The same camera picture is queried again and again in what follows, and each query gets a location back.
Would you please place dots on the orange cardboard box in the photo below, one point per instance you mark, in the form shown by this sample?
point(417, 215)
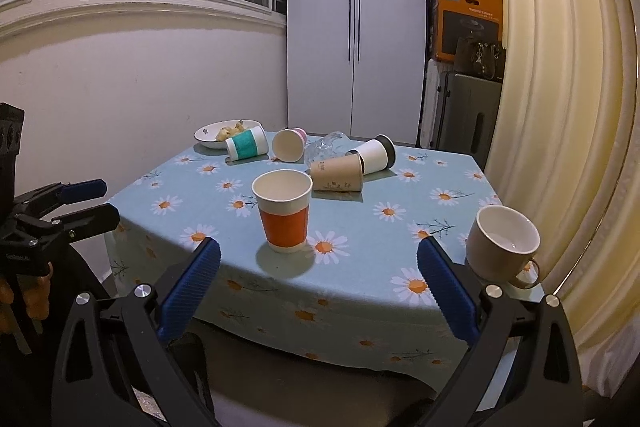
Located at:
point(455, 19)

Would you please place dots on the white plate of snacks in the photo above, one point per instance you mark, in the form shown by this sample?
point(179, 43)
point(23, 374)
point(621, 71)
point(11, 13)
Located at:
point(214, 135)

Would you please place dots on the brown kraft paper cup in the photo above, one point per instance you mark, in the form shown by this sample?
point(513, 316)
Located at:
point(337, 174)

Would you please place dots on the person's left hand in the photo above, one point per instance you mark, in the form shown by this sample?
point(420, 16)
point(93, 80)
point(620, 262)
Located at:
point(35, 298)

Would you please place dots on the beige ceramic mug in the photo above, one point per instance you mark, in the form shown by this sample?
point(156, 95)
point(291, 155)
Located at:
point(501, 246)

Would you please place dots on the dark cabinet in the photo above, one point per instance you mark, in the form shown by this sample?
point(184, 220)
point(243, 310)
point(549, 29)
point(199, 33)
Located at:
point(459, 112)

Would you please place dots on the clear glass tumbler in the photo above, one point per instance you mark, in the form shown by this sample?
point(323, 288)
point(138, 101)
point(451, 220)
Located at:
point(318, 148)

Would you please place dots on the daisy print blue tablecloth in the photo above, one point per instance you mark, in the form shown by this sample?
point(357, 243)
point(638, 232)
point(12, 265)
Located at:
point(353, 296)

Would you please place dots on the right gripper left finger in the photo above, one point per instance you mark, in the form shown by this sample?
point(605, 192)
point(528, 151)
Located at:
point(115, 366)

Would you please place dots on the pink banded paper cup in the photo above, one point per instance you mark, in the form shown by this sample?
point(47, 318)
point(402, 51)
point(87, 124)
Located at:
point(288, 145)

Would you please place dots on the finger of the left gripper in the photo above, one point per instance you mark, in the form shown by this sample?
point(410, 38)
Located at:
point(70, 228)
point(45, 199)

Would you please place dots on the cream yellow curtain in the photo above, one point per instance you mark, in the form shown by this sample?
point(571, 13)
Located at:
point(566, 154)

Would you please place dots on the teal banded paper cup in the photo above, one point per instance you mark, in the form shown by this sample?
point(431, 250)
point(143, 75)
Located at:
point(247, 144)

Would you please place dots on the orange banded paper cup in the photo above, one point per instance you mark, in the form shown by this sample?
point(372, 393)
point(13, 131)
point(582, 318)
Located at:
point(283, 198)

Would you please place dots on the white wardrobe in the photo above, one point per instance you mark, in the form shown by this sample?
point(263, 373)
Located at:
point(356, 66)

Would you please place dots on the brown handbag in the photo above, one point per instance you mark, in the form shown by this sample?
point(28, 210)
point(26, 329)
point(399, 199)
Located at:
point(484, 60)

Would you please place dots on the black rimmed white cup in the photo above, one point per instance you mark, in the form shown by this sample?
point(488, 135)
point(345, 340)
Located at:
point(375, 155)

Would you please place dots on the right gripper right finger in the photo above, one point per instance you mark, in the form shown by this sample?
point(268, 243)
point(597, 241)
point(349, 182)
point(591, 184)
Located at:
point(521, 366)

